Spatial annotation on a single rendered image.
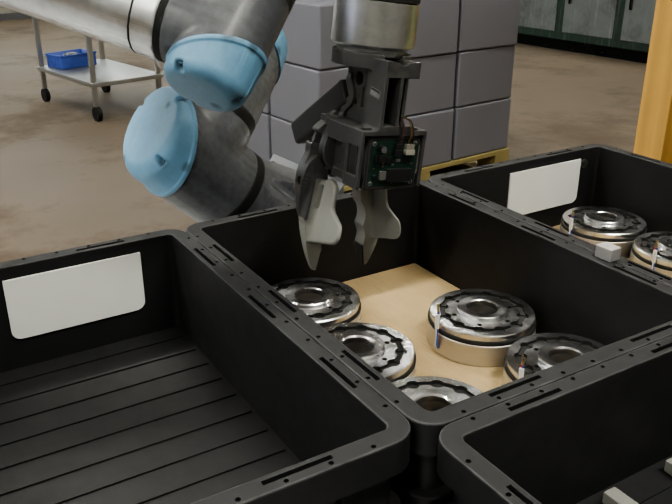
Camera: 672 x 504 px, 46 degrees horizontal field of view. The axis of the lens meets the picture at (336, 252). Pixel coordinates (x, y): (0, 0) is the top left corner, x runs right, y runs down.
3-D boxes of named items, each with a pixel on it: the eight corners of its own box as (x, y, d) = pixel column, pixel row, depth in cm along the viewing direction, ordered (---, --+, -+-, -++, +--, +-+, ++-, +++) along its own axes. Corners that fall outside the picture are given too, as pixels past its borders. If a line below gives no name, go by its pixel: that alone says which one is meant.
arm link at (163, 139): (176, 223, 104) (94, 169, 95) (217, 137, 108) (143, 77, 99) (234, 228, 96) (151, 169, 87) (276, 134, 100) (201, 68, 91)
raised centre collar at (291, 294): (276, 295, 80) (276, 290, 80) (318, 284, 83) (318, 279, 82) (299, 315, 76) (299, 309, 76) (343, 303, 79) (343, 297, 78)
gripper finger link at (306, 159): (292, 217, 74) (319, 125, 72) (284, 212, 75) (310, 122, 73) (332, 224, 77) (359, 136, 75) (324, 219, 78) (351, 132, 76)
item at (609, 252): (594, 256, 72) (595, 244, 72) (604, 253, 73) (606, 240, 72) (609, 263, 71) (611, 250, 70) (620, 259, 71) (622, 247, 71)
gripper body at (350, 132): (351, 198, 69) (368, 57, 65) (303, 172, 76) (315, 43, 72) (420, 193, 73) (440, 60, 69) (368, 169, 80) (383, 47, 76)
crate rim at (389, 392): (181, 248, 80) (179, 225, 79) (420, 196, 94) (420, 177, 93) (423, 464, 49) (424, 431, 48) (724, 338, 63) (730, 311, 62)
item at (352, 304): (242, 296, 81) (241, 290, 81) (326, 274, 86) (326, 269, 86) (289, 337, 73) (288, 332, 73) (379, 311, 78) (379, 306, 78)
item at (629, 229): (545, 217, 102) (545, 213, 102) (604, 205, 106) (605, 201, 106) (602, 244, 94) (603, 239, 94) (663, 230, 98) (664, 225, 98)
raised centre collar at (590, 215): (575, 217, 101) (575, 212, 101) (604, 211, 103) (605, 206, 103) (603, 229, 97) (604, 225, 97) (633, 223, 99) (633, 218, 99)
